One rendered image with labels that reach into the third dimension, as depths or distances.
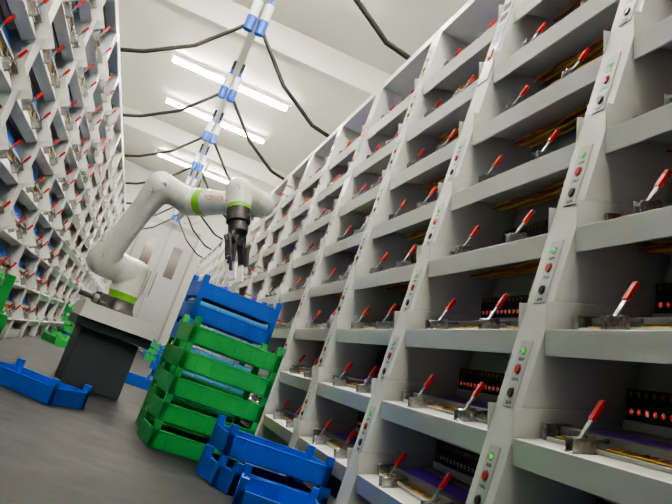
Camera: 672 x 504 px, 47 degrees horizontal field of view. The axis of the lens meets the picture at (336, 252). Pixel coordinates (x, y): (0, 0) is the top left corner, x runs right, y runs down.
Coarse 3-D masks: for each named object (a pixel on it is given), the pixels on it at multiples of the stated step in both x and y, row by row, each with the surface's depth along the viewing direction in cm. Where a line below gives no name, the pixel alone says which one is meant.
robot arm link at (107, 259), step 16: (160, 176) 315; (144, 192) 316; (160, 192) 315; (176, 192) 320; (128, 208) 320; (144, 208) 317; (128, 224) 318; (144, 224) 321; (112, 240) 318; (128, 240) 320; (96, 256) 318; (112, 256) 319; (96, 272) 322; (112, 272) 323
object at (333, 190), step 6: (348, 162) 358; (348, 168) 358; (342, 174) 373; (342, 180) 366; (318, 186) 416; (324, 186) 417; (330, 186) 389; (336, 186) 377; (342, 186) 385; (318, 192) 416; (324, 192) 401; (330, 192) 388; (336, 192) 402; (318, 198) 413
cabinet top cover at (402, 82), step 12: (432, 36) 301; (420, 48) 313; (408, 60) 326; (420, 60) 317; (396, 72) 340; (408, 72) 331; (420, 72) 327; (384, 84) 356; (396, 84) 347; (408, 84) 343; (372, 96) 373; (360, 108) 392; (348, 120) 413; (360, 120) 406; (336, 132) 437; (360, 132) 423; (324, 144) 465; (324, 156) 488
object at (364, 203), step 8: (376, 184) 303; (360, 192) 329; (368, 192) 303; (376, 192) 292; (344, 200) 346; (352, 200) 325; (360, 200) 313; (368, 200) 302; (344, 208) 336; (352, 208) 324; (360, 208) 338; (368, 208) 337; (368, 216) 343
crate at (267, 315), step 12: (204, 276) 264; (192, 288) 274; (204, 288) 263; (216, 288) 265; (204, 300) 275; (216, 300) 265; (228, 300) 266; (240, 300) 268; (252, 300) 270; (240, 312) 270; (252, 312) 270; (264, 312) 271; (276, 312) 273
